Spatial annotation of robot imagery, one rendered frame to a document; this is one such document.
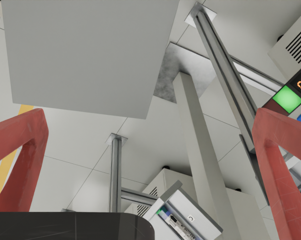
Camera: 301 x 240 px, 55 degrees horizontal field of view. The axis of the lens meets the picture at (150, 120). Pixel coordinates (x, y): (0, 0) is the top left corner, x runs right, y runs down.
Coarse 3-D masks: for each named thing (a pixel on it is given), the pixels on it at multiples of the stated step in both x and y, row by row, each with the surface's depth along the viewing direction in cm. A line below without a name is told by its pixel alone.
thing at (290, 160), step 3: (288, 153) 51; (288, 156) 48; (291, 156) 46; (294, 156) 45; (285, 159) 48; (288, 159) 46; (291, 159) 45; (294, 159) 45; (297, 159) 45; (285, 162) 46; (288, 162) 46; (291, 162) 45; (294, 162) 45; (297, 162) 45; (288, 165) 46; (291, 165) 45; (288, 168) 46
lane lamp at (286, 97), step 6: (282, 90) 46; (288, 90) 46; (276, 96) 47; (282, 96) 47; (288, 96) 46; (294, 96) 46; (282, 102) 47; (288, 102) 46; (294, 102) 46; (300, 102) 45; (288, 108) 47; (294, 108) 46
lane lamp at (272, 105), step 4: (272, 100) 48; (268, 104) 48; (272, 104) 48; (276, 104) 48; (268, 108) 48; (272, 108) 48; (276, 108) 48; (280, 108) 47; (280, 112) 47; (284, 112) 47
